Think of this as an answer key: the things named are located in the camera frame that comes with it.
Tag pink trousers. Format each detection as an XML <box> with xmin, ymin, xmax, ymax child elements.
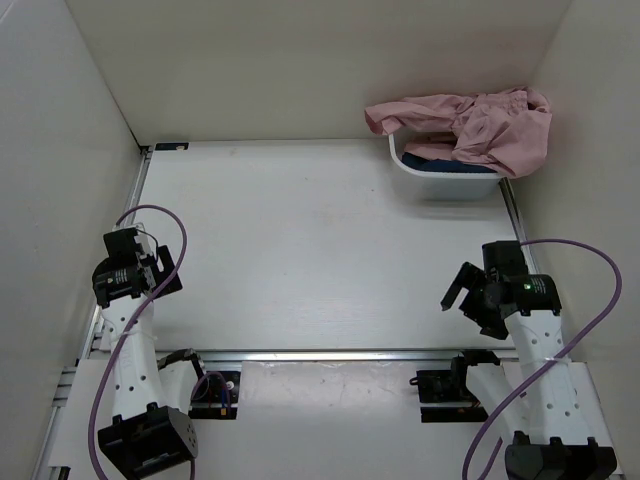
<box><xmin>364</xmin><ymin>87</ymin><xmax>552</xmax><ymax>178</ymax></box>

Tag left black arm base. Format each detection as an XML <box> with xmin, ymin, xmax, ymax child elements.
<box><xmin>189</xmin><ymin>363</ymin><xmax>242</xmax><ymax>420</ymax></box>

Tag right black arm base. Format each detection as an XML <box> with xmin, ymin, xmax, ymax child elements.
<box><xmin>409</xmin><ymin>350</ymin><xmax>500</xmax><ymax>424</ymax></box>

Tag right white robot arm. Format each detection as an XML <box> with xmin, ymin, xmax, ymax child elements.
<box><xmin>441</xmin><ymin>251</ymin><xmax>617</xmax><ymax>479</ymax></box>

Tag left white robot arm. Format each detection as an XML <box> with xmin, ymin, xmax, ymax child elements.
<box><xmin>88</xmin><ymin>246</ymin><xmax>210</xmax><ymax>479</ymax></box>

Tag white plastic basket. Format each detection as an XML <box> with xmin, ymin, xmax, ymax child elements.
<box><xmin>387</xmin><ymin>133</ymin><xmax>503</xmax><ymax>202</ymax></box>

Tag dark blue jeans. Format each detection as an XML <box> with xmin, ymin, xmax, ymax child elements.
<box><xmin>401</xmin><ymin>152</ymin><xmax>495</xmax><ymax>174</ymax></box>

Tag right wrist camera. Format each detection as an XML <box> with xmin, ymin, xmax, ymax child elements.
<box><xmin>482</xmin><ymin>241</ymin><xmax>529</xmax><ymax>278</ymax></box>

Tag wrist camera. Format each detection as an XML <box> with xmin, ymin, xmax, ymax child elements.
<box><xmin>103</xmin><ymin>227</ymin><xmax>156</xmax><ymax>264</ymax></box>
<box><xmin>482</xmin><ymin>241</ymin><xmax>529</xmax><ymax>278</ymax></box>

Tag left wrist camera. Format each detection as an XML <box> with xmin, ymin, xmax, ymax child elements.
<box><xmin>103</xmin><ymin>227</ymin><xmax>156</xmax><ymax>264</ymax></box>

